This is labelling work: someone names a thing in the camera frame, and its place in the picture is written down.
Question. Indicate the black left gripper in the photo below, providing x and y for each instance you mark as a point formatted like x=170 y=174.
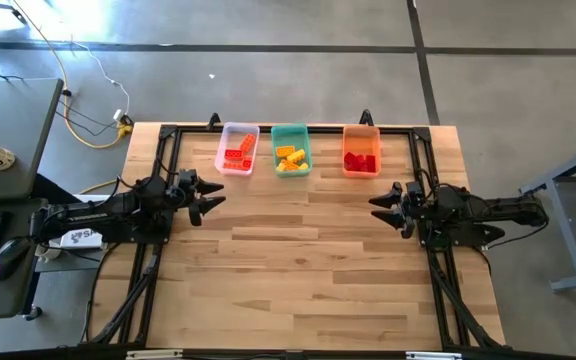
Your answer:
x=187 y=182

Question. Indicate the white printed box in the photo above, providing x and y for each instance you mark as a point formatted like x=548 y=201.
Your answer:
x=80 y=239

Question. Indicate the red two-by-two toy brick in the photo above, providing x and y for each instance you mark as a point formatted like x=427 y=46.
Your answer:
x=371 y=163

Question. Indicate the silver metal plate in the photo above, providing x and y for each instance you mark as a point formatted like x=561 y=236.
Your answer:
x=433 y=355
x=154 y=354

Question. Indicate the teal plastic bin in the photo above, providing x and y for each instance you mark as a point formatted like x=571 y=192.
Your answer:
x=290 y=135

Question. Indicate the white power adapter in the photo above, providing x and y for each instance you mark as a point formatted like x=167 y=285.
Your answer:
x=118 y=116

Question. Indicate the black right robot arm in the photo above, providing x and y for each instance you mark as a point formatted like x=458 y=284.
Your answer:
x=498 y=210

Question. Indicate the black frame bracket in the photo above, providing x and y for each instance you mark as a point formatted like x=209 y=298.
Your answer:
x=366 y=117
x=213 y=121

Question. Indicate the red two-by-four toy brick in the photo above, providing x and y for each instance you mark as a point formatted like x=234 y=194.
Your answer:
x=361 y=163
x=350 y=161

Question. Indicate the black desk castor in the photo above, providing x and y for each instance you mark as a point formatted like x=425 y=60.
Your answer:
x=33 y=313

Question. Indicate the white cup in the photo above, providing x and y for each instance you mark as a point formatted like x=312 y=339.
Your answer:
x=44 y=253

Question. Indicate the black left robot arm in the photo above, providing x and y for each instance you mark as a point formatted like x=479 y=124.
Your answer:
x=98 y=215

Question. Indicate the grey desk top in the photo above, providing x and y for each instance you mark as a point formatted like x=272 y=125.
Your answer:
x=13 y=115

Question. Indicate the grey metal table frame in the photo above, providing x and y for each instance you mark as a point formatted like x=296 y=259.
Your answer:
x=570 y=235

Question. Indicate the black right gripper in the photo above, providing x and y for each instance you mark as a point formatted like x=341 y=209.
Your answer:
x=412 y=205

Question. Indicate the orange plastic bin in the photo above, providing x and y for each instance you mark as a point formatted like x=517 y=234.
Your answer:
x=361 y=137

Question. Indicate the black computer mouse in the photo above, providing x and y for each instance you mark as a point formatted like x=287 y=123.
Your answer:
x=10 y=255

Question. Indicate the clear plastic bin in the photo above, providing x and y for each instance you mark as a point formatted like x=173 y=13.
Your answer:
x=230 y=135

